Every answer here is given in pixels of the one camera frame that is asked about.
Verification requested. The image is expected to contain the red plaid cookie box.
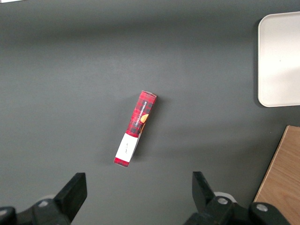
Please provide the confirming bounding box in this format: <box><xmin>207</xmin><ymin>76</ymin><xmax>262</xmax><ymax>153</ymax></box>
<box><xmin>114</xmin><ymin>90</ymin><xmax>157</xmax><ymax>169</ymax></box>

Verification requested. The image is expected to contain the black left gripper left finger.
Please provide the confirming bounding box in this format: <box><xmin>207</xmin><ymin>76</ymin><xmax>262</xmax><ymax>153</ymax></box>
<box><xmin>0</xmin><ymin>172</ymin><xmax>88</xmax><ymax>225</ymax></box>

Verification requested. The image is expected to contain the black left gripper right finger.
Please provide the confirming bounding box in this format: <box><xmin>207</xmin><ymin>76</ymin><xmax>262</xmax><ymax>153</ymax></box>
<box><xmin>184</xmin><ymin>171</ymin><xmax>294</xmax><ymax>225</ymax></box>

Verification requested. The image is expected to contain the wooden drawer cabinet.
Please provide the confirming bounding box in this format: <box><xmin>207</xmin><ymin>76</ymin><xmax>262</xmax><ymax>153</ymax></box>
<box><xmin>253</xmin><ymin>125</ymin><xmax>300</xmax><ymax>225</ymax></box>

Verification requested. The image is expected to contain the beige rectangular tray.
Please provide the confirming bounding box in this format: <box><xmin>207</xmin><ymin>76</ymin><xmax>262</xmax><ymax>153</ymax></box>
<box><xmin>257</xmin><ymin>11</ymin><xmax>300</xmax><ymax>108</ymax></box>

